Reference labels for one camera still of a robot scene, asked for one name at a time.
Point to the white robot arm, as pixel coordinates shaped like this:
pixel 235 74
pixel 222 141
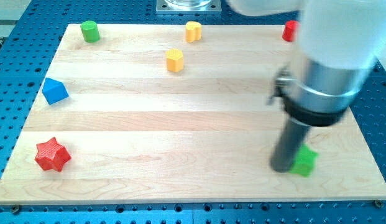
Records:
pixel 334 49

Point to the yellow hexagon block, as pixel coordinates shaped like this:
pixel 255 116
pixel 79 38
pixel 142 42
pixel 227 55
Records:
pixel 174 58

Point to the light wooden board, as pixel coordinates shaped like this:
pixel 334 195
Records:
pixel 138 133

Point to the yellow heart block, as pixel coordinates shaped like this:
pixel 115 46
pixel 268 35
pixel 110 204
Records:
pixel 193 31

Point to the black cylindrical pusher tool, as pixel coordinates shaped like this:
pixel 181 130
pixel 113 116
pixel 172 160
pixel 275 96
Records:
pixel 291 139

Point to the green star block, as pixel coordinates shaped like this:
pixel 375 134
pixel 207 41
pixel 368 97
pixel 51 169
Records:
pixel 304 162

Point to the green cylinder block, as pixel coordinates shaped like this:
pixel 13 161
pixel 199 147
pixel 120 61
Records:
pixel 90 32

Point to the red cylinder block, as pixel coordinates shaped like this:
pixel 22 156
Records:
pixel 290 30

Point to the blue cube block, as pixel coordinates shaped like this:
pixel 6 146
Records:
pixel 54 91

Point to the red star block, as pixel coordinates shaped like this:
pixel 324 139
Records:
pixel 51 155

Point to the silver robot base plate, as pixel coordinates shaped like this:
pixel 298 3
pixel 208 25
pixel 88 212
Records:
pixel 187 6

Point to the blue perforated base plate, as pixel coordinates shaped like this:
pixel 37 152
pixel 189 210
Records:
pixel 36 31

